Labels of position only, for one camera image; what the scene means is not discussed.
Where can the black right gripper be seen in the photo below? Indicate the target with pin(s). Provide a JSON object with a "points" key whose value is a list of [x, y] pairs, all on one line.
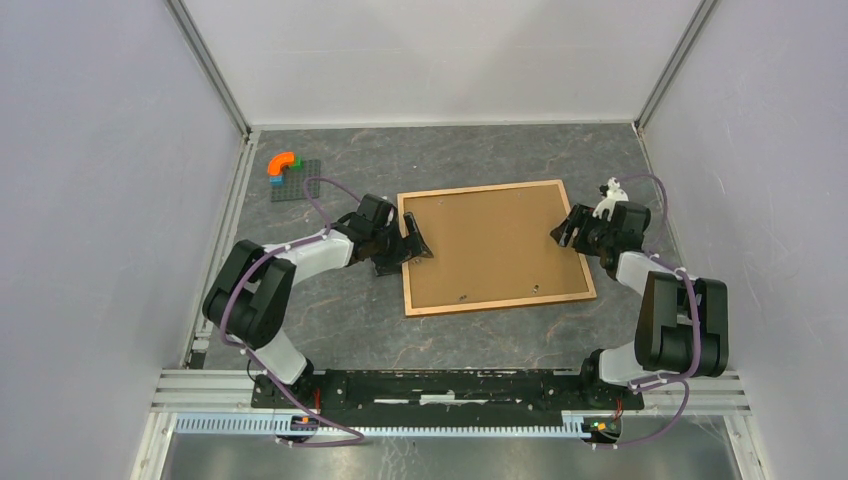
{"points": [[580, 218]]}

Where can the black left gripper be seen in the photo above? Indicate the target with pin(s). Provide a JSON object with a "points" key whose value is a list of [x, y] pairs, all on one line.
{"points": [[390, 265]]}

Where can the wooden picture frame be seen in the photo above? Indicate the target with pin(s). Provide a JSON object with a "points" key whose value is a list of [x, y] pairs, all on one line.
{"points": [[497, 305]]}

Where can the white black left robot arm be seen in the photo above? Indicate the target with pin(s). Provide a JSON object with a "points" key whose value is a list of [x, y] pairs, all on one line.
{"points": [[248, 298]]}

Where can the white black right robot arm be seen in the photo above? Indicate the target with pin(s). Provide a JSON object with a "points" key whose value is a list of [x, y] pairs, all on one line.
{"points": [[682, 327]]}

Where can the grey lego baseplate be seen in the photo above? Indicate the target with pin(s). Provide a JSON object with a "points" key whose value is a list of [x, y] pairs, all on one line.
{"points": [[294, 181]]}

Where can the orange curved toy block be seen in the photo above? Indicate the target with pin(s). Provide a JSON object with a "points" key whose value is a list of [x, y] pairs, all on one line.
{"points": [[280, 162]]}

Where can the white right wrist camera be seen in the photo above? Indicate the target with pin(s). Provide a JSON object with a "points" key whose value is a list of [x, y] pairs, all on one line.
{"points": [[612, 193]]}

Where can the white slotted cable duct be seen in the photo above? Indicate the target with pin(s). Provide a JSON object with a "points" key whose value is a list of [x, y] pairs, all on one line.
{"points": [[301, 426]]}

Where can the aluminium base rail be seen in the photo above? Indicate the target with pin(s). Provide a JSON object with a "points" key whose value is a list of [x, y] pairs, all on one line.
{"points": [[231, 391]]}

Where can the right aluminium corner post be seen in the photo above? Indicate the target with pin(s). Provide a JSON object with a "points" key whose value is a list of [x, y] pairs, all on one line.
{"points": [[699, 19]]}

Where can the aluminium corner post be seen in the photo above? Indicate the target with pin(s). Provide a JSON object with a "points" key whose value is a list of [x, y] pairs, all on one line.
{"points": [[200, 50], [699, 19]]}

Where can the left aluminium corner post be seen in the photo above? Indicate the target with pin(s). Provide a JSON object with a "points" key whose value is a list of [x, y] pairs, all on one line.
{"points": [[200, 50]]}

